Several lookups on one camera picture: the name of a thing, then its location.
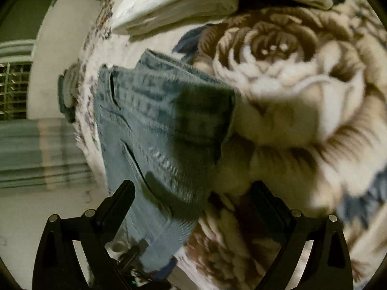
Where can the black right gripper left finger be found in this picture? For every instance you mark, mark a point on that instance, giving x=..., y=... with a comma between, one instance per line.
x=56, y=263

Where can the green striped curtain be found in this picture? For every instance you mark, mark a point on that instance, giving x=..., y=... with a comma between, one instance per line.
x=42, y=153

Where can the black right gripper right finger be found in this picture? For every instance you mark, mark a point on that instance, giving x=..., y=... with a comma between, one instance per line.
x=328, y=266

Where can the blue denim pants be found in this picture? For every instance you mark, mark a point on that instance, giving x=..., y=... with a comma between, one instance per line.
x=162, y=125

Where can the floral bed blanket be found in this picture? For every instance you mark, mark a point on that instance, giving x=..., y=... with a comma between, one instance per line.
x=309, y=122

